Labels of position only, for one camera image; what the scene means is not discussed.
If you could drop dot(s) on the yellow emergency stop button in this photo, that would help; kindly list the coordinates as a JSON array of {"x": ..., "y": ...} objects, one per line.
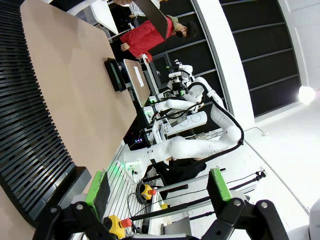
[
  {"x": 146, "y": 192},
  {"x": 113, "y": 223}
]

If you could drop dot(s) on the black computer tower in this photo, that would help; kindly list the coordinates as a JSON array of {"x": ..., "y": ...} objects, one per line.
[{"x": 135, "y": 135}]

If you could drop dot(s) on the bright round lamp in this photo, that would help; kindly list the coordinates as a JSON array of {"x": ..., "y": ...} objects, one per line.
[{"x": 307, "y": 95}]

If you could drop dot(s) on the brown side table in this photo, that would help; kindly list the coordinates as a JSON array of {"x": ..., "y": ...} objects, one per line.
[{"x": 140, "y": 96}]

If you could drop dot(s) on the person in white lab coat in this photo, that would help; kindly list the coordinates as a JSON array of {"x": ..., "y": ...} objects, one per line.
[{"x": 135, "y": 7}]

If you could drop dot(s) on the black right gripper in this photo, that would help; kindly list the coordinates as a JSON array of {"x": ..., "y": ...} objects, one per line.
[{"x": 178, "y": 87}]

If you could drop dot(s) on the white rounded table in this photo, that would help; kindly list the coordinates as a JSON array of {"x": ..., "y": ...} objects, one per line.
[{"x": 105, "y": 15}]

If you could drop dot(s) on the person's right hand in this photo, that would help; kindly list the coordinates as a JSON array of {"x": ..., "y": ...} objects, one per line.
[{"x": 122, "y": 2}]

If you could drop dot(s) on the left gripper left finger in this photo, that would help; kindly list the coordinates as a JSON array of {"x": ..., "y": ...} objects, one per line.
[{"x": 96, "y": 190}]

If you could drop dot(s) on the black plastic tray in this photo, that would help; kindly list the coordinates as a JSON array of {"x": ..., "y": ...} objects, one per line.
[{"x": 109, "y": 72}]

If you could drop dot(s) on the black slotted PCB rack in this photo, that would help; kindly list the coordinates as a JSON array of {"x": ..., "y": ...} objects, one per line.
[{"x": 25, "y": 112}]

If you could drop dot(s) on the white paper sheet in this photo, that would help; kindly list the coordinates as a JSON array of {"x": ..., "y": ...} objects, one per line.
[{"x": 139, "y": 76}]

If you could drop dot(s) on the black tripod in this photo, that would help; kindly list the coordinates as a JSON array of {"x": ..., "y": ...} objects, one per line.
[{"x": 260, "y": 175}]

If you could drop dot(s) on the grey laptop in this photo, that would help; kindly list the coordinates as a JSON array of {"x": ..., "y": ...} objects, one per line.
[{"x": 178, "y": 226}]

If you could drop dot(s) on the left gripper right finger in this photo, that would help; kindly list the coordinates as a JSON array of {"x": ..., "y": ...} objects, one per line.
[{"x": 221, "y": 185}]

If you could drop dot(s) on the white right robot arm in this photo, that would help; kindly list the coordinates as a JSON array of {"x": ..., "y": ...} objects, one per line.
[{"x": 200, "y": 147}]

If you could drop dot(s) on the person in red jacket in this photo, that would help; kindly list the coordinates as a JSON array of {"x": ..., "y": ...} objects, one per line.
[{"x": 145, "y": 37}]

